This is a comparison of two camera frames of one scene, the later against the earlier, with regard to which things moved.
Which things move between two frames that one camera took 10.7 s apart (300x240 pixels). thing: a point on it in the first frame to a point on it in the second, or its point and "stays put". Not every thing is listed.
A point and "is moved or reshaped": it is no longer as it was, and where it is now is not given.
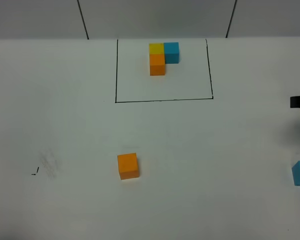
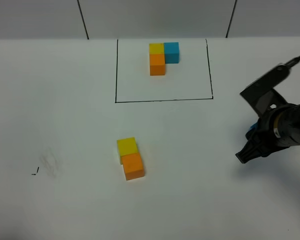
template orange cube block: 157,64 stays put
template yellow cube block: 156,48 stays put
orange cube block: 127,165 is moved or reshaped
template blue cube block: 171,50 stays put
